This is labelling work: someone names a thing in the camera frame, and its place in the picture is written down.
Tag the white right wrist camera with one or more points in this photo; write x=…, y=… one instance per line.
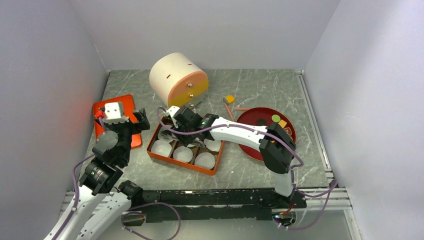
x=172, y=111

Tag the white paper cup front left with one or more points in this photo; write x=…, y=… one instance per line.
x=161, y=147

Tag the white paper cup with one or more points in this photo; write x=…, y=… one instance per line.
x=183, y=154
x=165, y=135
x=213, y=145
x=161, y=147
x=205, y=160

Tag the orange tin lid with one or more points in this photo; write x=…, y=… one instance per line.
x=129, y=107

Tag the pink chopstick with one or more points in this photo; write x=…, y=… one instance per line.
x=229, y=112
x=242, y=109

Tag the white paper cup front right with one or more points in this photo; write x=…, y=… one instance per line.
x=205, y=160

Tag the silver metal tongs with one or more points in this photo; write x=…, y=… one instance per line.
x=189, y=141

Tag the white paper cup back left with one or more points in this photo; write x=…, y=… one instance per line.
x=165, y=135

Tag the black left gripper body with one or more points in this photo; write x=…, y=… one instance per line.
x=125, y=130

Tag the yellow square cookie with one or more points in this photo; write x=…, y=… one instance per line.
x=282, y=123

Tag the white paper cup front middle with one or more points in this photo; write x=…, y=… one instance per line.
x=183, y=154

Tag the chocolate heart cookie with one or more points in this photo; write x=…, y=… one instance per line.
x=289, y=131

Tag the yellow grey eraser block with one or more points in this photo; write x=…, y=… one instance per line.
x=229, y=99

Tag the orange cookie tin box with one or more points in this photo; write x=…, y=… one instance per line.
x=196, y=151

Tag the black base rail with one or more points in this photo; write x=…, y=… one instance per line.
x=240, y=203

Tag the white round drawer cabinet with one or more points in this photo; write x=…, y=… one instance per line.
x=178, y=81

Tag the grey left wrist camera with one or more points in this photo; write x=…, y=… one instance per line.
x=114, y=112

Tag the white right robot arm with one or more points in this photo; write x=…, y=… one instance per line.
x=275, y=146

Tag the white paper cup back right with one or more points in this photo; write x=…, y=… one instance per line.
x=213, y=145

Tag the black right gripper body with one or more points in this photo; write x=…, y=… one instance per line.
x=187, y=136

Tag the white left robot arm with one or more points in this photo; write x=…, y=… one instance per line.
x=111, y=153

